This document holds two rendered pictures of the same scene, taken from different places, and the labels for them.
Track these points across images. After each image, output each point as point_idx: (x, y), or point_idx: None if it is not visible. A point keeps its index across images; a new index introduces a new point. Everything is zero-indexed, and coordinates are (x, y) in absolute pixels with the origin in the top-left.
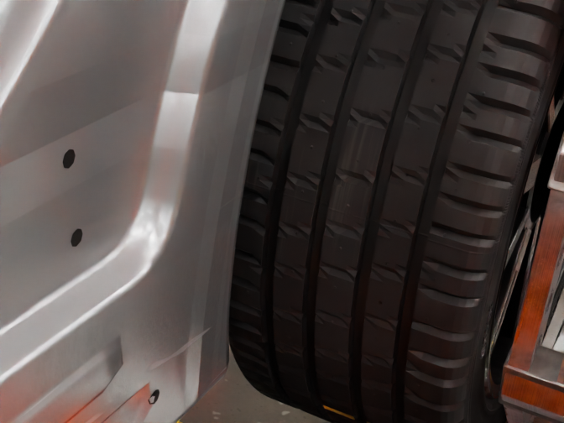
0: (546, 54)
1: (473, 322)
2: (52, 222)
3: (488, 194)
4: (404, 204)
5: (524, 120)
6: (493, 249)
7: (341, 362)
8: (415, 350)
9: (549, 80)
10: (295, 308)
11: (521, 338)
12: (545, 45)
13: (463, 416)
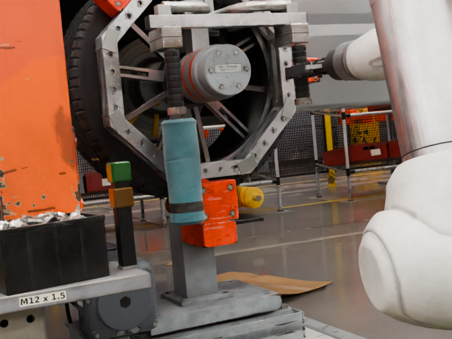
0: (92, 14)
1: (79, 95)
2: None
3: (74, 53)
4: (66, 65)
5: (83, 31)
6: (79, 70)
7: (74, 129)
8: (75, 111)
9: (97, 22)
10: None
11: (101, 103)
12: (91, 11)
13: (97, 138)
